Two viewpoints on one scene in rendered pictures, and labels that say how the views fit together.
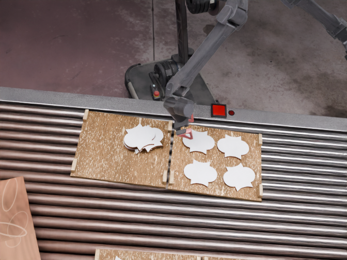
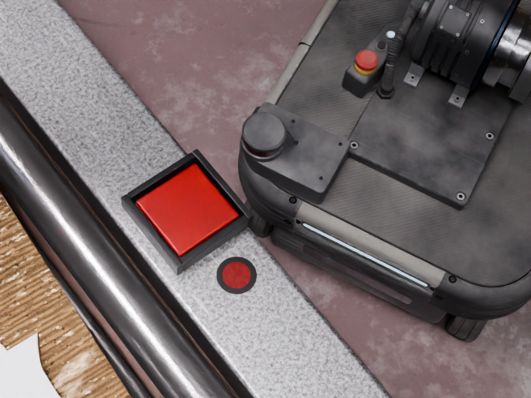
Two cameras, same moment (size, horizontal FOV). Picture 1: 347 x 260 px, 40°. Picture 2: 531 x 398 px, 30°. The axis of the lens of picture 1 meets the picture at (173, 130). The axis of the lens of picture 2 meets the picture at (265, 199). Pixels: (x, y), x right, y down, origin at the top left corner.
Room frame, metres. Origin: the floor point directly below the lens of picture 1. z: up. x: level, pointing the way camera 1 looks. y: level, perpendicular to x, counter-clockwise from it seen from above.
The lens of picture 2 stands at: (1.28, -0.50, 1.64)
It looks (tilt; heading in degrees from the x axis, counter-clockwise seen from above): 63 degrees down; 50
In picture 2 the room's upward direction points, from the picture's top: 9 degrees clockwise
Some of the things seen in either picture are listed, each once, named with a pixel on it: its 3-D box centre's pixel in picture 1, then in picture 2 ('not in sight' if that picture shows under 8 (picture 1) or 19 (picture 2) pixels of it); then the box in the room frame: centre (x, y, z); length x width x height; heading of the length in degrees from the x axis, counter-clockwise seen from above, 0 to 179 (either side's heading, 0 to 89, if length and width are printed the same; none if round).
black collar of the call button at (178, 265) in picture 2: (218, 110); (187, 210); (1.44, -0.20, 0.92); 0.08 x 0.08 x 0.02; 7
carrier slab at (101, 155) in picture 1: (124, 148); not in sight; (1.13, 0.20, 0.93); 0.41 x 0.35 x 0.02; 94
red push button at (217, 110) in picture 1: (218, 111); (187, 211); (1.44, -0.20, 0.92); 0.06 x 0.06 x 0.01; 7
